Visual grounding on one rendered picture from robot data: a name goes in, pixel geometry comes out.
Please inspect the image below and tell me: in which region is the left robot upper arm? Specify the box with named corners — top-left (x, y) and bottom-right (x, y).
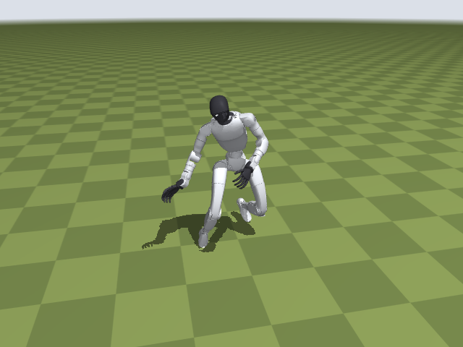
top-left (239, 113), bottom-right (267, 147)

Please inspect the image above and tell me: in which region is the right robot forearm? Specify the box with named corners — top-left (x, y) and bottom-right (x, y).
top-left (180, 152), bottom-right (196, 188)

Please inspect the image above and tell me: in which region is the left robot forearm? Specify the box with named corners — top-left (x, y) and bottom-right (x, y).
top-left (248, 139), bottom-right (268, 170)

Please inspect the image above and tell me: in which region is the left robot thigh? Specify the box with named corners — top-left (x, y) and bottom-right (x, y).
top-left (245, 159), bottom-right (267, 215)

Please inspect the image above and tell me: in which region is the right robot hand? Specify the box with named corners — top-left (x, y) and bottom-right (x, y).
top-left (161, 179), bottom-right (184, 203)

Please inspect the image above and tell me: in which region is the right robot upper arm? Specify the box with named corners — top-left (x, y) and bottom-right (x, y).
top-left (190, 122), bottom-right (211, 163)

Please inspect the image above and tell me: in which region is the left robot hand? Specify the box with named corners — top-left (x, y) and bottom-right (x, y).
top-left (232, 161), bottom-right (254, 189)

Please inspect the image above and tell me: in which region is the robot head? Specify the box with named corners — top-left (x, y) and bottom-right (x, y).
top-left (210, 95), bottom-right (234, 125)

